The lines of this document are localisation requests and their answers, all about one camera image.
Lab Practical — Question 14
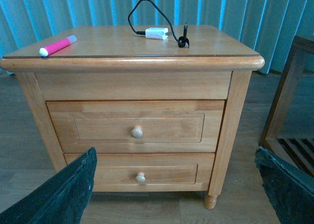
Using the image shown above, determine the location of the white USB charger plug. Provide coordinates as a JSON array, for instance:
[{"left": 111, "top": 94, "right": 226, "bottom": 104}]
[{"left": 145, "top": 27, "right": 172, "bottom": 40}]

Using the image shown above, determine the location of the black USB cable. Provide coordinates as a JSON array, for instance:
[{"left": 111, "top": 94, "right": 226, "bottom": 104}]
[{"left": 127, "top": 0, "right": 190, "bottom": 49}]

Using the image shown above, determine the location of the dark wooden side table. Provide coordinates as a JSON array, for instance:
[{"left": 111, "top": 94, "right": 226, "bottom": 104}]
[{"left": 259, "top": 35, "right": 314, "bottom": 176}]

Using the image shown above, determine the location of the wooden drawer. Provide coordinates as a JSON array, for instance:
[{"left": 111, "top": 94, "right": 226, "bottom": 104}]
[
  {"left": 47, "top": 100, "right": 224, "bottom": 153},
  {"left": 63, "top": 152, "right": 215, "bottom": 192}
]

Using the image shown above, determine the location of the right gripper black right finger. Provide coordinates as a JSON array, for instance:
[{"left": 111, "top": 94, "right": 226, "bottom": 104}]
[{"left": 255, "top": 147, "right": 314, "bottom": 224}]

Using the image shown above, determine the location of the wooden nightstand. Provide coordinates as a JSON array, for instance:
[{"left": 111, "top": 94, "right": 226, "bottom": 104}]
[{"left": 0, "top": 25, "right": 264, "bottom": 210}]

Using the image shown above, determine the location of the pink marker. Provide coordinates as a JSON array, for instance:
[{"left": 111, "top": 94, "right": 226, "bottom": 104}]
[{"left": 39, "top": 35, "right": 77, "bottom": 57}]

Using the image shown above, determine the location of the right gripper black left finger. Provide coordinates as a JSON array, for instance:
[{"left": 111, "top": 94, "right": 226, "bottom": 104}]
[{"left": 0, "top": 148, "right": 97, "bottom": 224}]

